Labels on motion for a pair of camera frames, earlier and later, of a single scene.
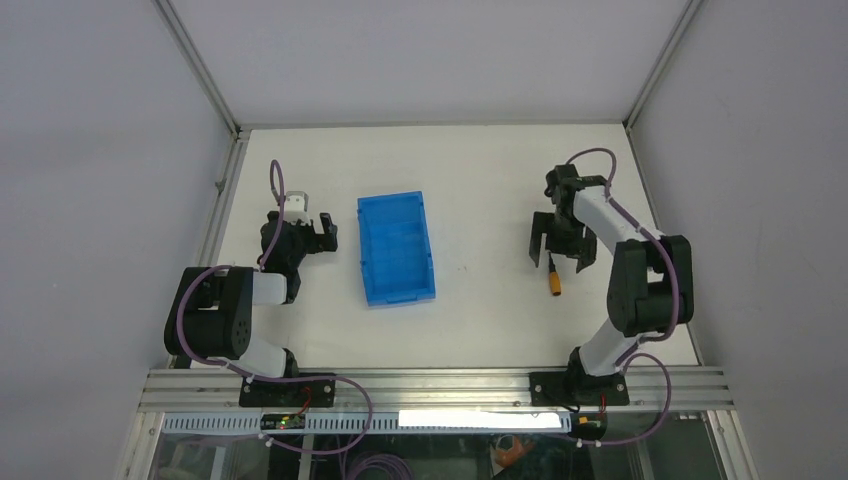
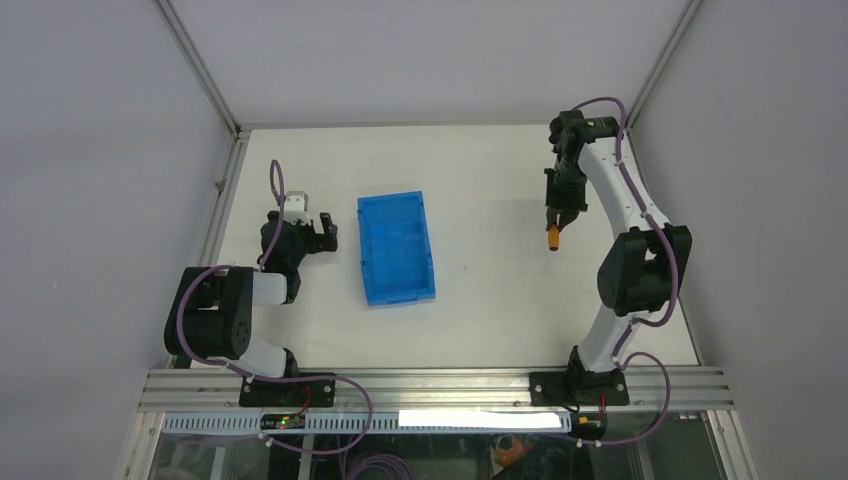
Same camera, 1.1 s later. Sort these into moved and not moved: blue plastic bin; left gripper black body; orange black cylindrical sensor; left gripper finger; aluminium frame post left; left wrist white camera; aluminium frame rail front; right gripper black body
Moved: right gripper black body; orange black cylindrical sensor
Not moved: blue plastic bin; aluminium frame rail front; aluminium frame post left; left wrist white camera; left gripper finger; left gripper black body
